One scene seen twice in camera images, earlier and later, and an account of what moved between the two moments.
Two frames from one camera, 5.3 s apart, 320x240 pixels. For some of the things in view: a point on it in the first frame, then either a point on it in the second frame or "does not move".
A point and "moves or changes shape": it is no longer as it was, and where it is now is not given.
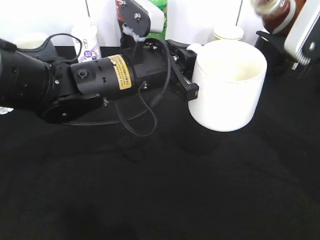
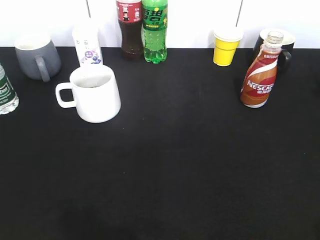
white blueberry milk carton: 87,34 does not move
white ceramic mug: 230,75 moves or changes shape
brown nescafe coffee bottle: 278,15 to 259,80
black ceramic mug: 278,61 does not move
